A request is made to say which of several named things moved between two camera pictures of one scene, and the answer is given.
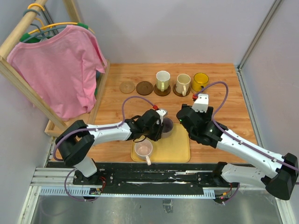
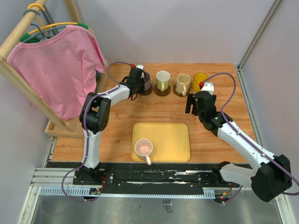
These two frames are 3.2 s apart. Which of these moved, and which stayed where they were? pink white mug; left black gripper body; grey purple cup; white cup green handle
Moved: grey purple cup; left black gripper body
Stayed: pink white mug; white cup green handle
